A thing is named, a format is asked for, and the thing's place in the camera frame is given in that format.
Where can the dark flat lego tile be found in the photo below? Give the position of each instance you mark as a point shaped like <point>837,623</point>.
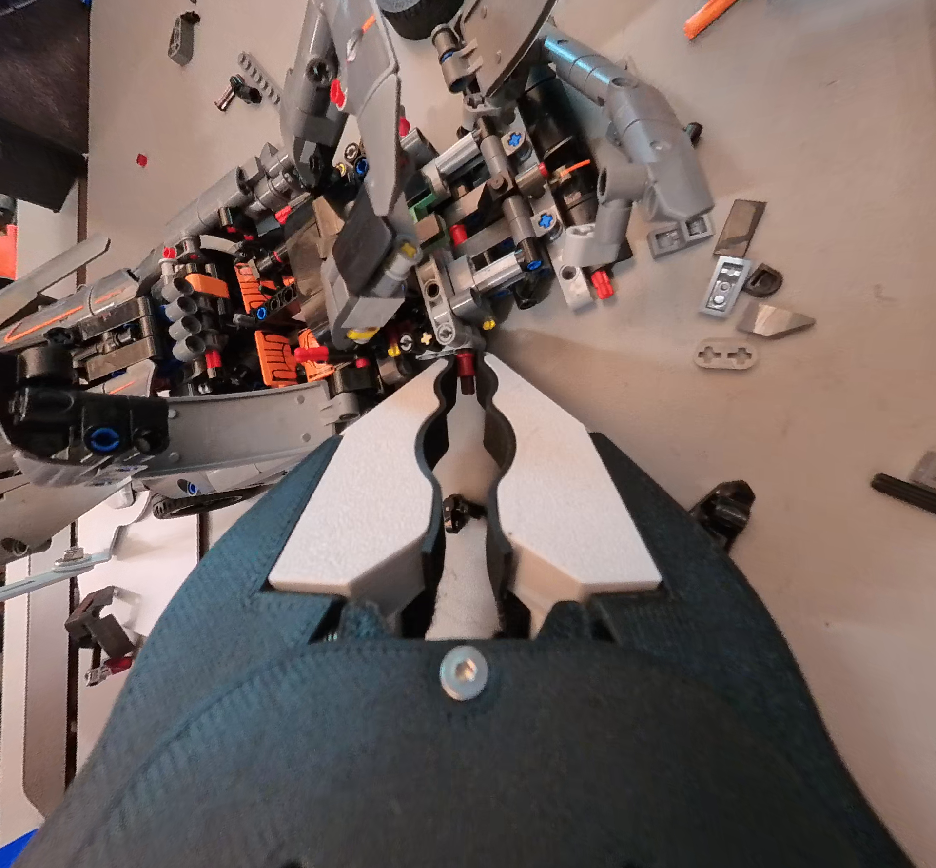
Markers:
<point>740,228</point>

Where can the dark grey lego wedge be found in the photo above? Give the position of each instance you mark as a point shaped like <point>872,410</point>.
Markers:
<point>775,319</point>

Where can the black lego axle pin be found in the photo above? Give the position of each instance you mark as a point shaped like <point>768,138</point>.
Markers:
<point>238,92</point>

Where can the orange plastic crate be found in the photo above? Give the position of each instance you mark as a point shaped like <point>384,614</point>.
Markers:
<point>6,250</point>

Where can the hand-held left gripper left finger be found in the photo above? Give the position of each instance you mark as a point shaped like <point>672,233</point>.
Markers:
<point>344,509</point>

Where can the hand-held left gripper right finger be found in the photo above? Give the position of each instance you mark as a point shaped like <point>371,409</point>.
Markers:
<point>585,509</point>

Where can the black lego set box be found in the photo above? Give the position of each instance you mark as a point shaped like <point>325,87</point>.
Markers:
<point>36,78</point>

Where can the grey lego gear rack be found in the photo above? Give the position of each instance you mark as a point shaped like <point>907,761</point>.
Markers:
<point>259,78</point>

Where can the dark blurred lego piece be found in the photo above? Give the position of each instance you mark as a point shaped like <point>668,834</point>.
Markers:
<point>903,487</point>

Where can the grey lego car model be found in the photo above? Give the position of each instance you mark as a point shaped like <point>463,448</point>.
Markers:
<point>365,78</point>

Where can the dark grey lego connector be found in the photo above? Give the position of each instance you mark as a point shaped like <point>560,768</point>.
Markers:
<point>184,38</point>

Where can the grey lego slope tile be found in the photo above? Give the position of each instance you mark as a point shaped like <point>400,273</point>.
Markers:
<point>725,286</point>

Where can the orange lego axle piece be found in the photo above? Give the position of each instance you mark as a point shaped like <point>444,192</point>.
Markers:
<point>713,8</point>

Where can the dark grey lego frame plate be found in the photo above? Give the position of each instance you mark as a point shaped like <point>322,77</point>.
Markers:
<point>680,235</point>

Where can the small black lego connector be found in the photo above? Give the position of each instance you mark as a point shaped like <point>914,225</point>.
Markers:
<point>459,513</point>

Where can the black curved lego piece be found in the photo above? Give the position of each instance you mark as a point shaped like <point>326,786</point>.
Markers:
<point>724,509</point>

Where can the grey oval lego liftarm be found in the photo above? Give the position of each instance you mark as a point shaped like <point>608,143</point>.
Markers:
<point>725,354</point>

